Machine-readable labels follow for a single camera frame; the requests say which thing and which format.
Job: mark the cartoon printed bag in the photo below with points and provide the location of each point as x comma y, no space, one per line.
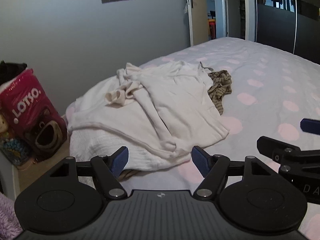
13,150

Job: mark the black cloth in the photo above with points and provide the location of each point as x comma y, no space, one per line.
11,71

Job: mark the bed with polka-dot sheet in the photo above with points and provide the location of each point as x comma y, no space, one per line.
265,62

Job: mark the wooden door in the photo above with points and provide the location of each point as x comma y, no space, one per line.
198,17

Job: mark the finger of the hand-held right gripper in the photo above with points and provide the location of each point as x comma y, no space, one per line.
310,125
265,143

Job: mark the wooden bedside cabinet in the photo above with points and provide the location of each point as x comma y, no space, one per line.
37,177

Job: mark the red stool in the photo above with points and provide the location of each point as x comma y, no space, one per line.
212,28

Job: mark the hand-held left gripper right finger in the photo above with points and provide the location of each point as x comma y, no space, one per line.
199,160

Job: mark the purple fluffy cloth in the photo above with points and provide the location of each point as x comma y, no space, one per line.
7,217

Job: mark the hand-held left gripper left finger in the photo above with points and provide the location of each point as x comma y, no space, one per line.
120,160

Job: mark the cream long-sleeve shirt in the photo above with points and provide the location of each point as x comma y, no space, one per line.
180,100

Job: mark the pink printed bag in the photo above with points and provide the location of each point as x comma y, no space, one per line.
32,115

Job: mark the olive striped garment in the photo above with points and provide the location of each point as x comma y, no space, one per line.
220,85

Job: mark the white waffle blanket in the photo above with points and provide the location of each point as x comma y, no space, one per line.
100,135

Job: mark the dark wardrobe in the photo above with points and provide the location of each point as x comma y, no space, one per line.
277,27

